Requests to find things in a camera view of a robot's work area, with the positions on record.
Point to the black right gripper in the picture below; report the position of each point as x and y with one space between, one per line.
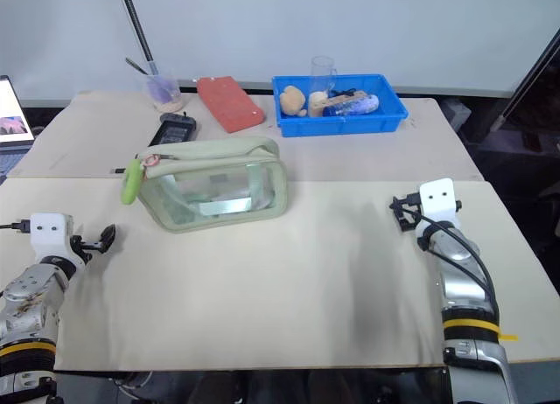
413 211

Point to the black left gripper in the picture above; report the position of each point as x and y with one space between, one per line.
79 248

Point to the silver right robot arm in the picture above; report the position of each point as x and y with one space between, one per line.
464 299

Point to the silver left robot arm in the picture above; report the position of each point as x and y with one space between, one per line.
30 290

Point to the green clear toiletry bag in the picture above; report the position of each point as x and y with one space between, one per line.
214 185

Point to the blue plastic bin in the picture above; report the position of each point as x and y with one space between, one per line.
341 122

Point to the black handheld device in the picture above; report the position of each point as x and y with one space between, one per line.
175 130

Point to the beige wooden block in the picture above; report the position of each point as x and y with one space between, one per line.
318 103

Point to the open laptop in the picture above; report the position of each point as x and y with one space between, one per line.
11 115

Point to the tan plush toy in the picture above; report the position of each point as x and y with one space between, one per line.
292 100

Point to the glass beaker with purple brush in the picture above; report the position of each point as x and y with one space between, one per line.
164 93

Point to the clear plastic cup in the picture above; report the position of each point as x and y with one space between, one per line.
324 71

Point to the black pen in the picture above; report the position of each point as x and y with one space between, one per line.
136 66

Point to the red sponge block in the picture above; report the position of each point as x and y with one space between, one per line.
229 103

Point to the dark stand with pole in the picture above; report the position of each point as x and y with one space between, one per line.
531 78

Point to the black metal rod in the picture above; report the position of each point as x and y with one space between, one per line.
136 28

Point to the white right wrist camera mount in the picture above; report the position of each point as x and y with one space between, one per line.
437 203

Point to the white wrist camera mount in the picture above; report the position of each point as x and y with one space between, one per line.
437 203
48 235

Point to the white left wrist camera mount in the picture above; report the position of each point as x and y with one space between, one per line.
48 235

